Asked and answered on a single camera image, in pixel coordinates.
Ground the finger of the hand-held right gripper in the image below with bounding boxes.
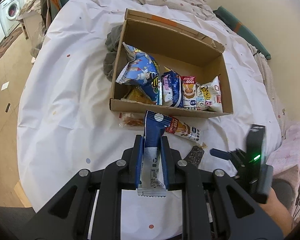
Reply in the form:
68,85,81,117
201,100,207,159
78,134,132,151
210,148,232,160

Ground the blue and white snack packet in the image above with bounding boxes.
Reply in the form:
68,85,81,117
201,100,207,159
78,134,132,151
136,110,174,197

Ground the dark grey cloth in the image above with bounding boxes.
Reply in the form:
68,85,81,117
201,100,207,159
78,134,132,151
103,25,124,82

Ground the small blue snack packet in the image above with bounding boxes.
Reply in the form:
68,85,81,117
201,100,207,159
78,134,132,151
161,70,183,108

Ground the large blue snack bag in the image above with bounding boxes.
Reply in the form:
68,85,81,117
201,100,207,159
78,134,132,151
116,42,163,105

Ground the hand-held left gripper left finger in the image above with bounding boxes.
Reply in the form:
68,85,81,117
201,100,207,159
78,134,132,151
35,134,144,240

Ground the clear packet of orange snack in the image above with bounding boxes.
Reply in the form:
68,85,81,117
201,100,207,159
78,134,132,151
119,112,145,128

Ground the pink cloth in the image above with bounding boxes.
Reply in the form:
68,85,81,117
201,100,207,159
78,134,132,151
267,124,300,180

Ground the red and white snack packet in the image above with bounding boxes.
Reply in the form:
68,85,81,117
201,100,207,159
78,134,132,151
165,116,207,148
180,76,198,108

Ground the white printed bedsheet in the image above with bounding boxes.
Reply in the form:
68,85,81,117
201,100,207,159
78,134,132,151
16,0,283,240

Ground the person's right forearm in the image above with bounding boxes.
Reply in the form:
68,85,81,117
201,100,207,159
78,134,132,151
259,179,299,240

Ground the yellow snack packet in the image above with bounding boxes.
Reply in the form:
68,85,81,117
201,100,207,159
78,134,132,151
124,86,155,105

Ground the white washing machine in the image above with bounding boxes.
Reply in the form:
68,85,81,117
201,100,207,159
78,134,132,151
0,0,24,37

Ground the white Dowis snack bag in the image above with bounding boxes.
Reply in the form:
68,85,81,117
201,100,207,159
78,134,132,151
195,76,223,112

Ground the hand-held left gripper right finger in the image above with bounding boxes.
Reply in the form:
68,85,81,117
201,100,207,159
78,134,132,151
161,136,284,240

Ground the green rolled mat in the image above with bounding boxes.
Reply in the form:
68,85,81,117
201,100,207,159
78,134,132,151
213,7,272,60

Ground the dark brown snack packet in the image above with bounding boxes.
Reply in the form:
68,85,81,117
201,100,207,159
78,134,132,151
182,145,205,169

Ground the patterned floor rug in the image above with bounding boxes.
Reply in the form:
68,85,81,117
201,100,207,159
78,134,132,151
0,26,24,62

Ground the brown cardboard box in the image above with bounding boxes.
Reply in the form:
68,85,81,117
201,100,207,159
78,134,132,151
109,8,234,119

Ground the dark bag with orange trim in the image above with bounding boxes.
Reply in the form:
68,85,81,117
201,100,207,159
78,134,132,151
40,0,84,30

